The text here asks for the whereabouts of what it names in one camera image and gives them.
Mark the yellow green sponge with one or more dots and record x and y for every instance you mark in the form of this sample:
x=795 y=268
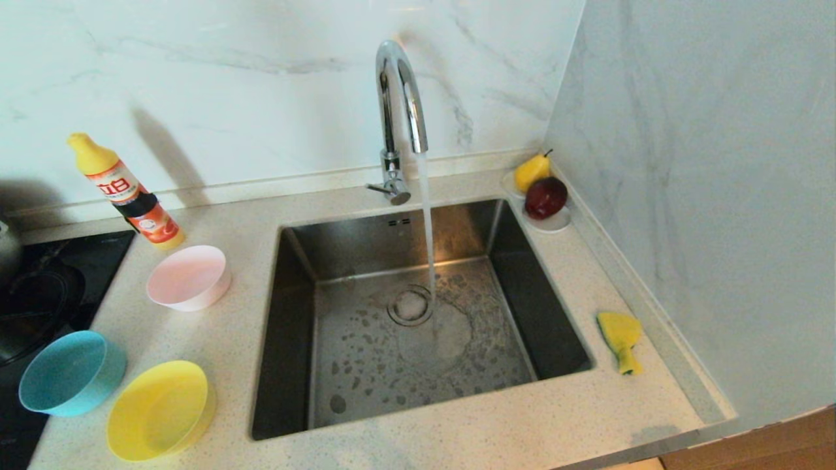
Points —
x=619 y=329

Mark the orange dish soap bottle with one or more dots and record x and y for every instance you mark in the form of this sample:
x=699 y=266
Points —
x=124 y=192

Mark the blue plastic bowl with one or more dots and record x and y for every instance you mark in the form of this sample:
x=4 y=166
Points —
x=68 y=372

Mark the round metal sink drain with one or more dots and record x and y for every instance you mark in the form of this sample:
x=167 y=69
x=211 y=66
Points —
x=410 y=305

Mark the stainless steel sink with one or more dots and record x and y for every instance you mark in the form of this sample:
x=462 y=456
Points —
x=366 y=378

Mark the running tap water stream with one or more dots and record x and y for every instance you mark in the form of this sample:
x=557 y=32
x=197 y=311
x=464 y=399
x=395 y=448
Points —
x=428 y=222

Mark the chrome gooseneck faucet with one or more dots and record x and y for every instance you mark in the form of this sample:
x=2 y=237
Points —
x=390 y=130

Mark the yellow pear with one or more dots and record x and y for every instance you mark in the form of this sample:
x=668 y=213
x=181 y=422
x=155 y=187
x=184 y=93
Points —
x=530 y=173

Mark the dark red apple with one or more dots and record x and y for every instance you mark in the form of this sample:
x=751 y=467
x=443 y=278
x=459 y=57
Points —
x=545 y=198

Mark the small white saucer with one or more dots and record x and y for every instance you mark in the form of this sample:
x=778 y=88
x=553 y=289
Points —
x=556 y=225

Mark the pink plastic bowl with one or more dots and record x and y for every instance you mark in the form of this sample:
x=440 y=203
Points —
x=188 y=277

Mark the black glass cooktop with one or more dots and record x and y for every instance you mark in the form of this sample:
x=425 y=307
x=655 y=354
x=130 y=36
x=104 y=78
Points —
x=104 y=254

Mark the yellow plastic bowl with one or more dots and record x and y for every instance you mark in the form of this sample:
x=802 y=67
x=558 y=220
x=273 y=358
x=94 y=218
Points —
x=157 y=411

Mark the black round pan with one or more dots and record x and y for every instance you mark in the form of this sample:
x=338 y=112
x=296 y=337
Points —
x=39 y=307

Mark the metal kettle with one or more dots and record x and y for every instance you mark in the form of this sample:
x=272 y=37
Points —
x=8 y=254

